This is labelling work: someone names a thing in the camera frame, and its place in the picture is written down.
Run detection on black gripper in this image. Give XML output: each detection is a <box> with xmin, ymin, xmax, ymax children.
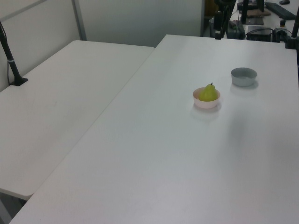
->
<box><xmin>214</xmin><ymin>0</ymin><xmax>235</xmax><ymax>40</ymax></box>

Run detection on green pear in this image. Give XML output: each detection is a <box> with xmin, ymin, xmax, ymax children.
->
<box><xmin>199</xmin><ymin>82</ymin><xmax>217</xmax><ymax>102</ymax></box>

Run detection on grey plastic bowl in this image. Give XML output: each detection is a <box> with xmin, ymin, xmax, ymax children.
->
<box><xmin>230</xmin><ymin>67</ymin><xmax>258</xmax><ymax>87</ymax></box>

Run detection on pink plastic bowl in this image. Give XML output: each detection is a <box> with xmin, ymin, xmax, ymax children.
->
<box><xmin>192</xmin><ymin>87</ymin><xmax>221</xmax><ymax>109</ymax></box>

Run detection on dark green equipment box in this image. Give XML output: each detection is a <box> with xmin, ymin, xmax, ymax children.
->
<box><xmin>226</xmin><ymin>20</ymin><xmax>246</xmax><ymax>40</ymax></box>

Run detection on black stand with flat base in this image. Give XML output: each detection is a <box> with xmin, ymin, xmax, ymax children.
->
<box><xmin>241</xmin><ymin>0</ymin><xmax>264</xmax><ymax>25</ymax></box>

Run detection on brown flat board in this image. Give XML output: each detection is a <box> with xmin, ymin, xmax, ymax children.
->
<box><xmin>247</xmin><ymin>9</ymin><xmax>271</xmax><ymax>18</ymax></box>

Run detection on black electronics box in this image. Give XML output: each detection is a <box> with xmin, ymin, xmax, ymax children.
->
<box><xmin>245</xmin><ymin>25</ymin><xmax>274</xmax><ymax>42</ymax></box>

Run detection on black keyboard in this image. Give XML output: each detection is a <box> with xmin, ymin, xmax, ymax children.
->
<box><xmin>265</xmin><ymin>2</ymin><xmax>297</xmax><ymax>20</ymax></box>

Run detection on smaller white table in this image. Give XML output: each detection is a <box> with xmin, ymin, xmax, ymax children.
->
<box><xmin>0</xmin><ymin>40</ymin><xmax>156</xmax><ymax>201</ymax></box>

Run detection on black clamped camera pole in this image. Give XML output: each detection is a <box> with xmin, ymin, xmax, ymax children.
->
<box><xmin>284</xmin><ymin>17</ymin><xmax>299</xmax><ymax>49</ymax></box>

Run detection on grey metal partition post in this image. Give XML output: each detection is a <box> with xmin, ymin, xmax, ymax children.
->
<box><xmin>71</xmin><ymin>0</ymin><xmax>87</xmax><ymax>42</ymax></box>

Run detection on black camera pole with base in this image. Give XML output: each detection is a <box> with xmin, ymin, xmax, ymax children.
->
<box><xmin>0</xmin><ymin>20</ymin><xmax>29</xmax><ymax>87</ymax></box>

